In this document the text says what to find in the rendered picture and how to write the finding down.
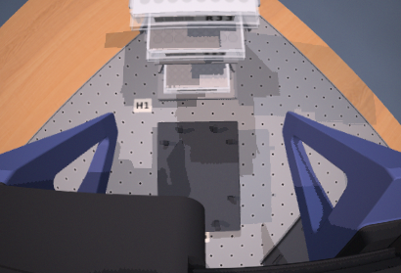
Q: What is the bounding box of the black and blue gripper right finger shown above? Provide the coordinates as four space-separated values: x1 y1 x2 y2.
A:
283 112 401 261

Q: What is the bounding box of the grey shelf rack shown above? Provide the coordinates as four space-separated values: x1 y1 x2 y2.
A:
155 61 239 101

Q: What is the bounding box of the white multiwell plate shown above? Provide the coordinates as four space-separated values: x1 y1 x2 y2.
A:
129 0 260 31

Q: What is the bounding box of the translucent white rectangular plate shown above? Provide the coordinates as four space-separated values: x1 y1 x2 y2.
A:
146 28 245 62
163 64 230 95

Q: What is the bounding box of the grey perforated base plate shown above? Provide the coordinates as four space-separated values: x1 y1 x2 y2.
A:
25 15 390 268

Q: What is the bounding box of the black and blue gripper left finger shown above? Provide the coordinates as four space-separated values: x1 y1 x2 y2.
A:
0 113 118 193

